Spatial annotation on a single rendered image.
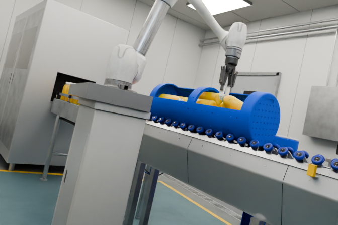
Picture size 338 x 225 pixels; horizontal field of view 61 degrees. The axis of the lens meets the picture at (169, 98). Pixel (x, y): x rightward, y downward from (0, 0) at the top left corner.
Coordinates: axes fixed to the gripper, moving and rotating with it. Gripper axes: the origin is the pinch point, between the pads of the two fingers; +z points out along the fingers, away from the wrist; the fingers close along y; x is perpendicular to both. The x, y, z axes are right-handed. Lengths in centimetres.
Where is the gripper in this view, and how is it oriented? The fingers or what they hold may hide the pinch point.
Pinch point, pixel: (224, 92)
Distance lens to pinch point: 169.3
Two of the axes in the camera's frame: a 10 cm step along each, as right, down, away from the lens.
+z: -2.3, 9.7, -0.5
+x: -6.2, -1.0, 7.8
